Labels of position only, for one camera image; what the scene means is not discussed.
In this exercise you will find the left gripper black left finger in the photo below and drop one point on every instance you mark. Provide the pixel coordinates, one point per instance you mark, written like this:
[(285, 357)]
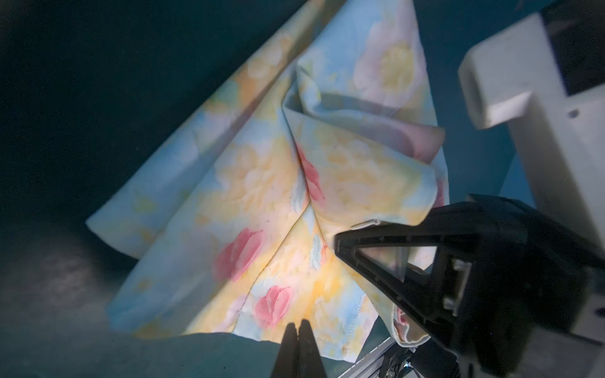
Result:
[(286, 364)]

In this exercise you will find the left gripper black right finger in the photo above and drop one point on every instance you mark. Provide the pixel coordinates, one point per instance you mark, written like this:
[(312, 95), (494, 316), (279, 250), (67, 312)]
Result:
[(309, 364)]

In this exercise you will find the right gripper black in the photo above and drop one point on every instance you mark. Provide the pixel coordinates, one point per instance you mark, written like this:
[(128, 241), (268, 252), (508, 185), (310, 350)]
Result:
[(512, 292)]

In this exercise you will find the pastel floral skirt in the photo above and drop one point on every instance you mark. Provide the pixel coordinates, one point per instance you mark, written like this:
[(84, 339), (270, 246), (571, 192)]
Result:
[(328, 126)]

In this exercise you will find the aluminium rail base frame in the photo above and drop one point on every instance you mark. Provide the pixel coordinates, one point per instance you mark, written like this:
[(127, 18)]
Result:
[(388, 359)]

